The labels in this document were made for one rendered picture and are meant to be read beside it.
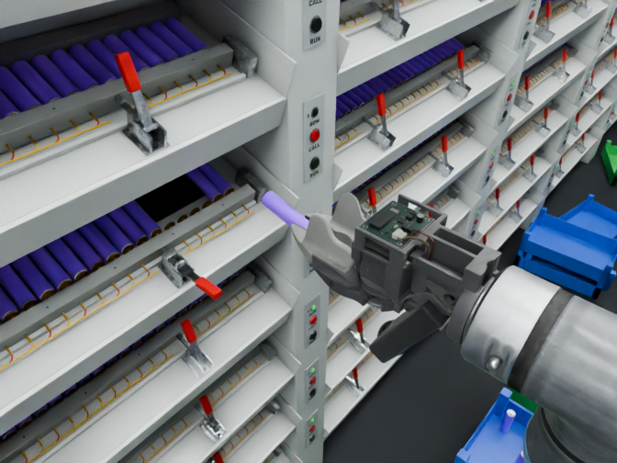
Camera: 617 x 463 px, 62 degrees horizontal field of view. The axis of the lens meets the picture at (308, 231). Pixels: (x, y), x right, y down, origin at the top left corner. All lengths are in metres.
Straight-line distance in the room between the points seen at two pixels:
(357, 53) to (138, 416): 0.58
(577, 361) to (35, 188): 0.46
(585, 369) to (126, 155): 0.43
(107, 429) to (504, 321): 0.54
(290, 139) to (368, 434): 1.04
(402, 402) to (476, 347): 1.18
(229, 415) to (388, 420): 0.70
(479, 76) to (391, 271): 0.81
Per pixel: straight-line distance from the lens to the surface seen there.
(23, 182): 0.52
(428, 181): 1.16
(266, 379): 0.99
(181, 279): 0.63
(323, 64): 0.67
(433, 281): 0.46
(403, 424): 1.56
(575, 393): 0.42
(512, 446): 1.22
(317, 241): 0.51
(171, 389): 0.78
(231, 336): 0.82
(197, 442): 0.95
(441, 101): 1.07
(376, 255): 0.45
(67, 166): 0.53
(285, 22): 0.60
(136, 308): 0.63
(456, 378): 1.68
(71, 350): 0.62
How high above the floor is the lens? 1.34
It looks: 40 degrees down
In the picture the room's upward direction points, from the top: straight up
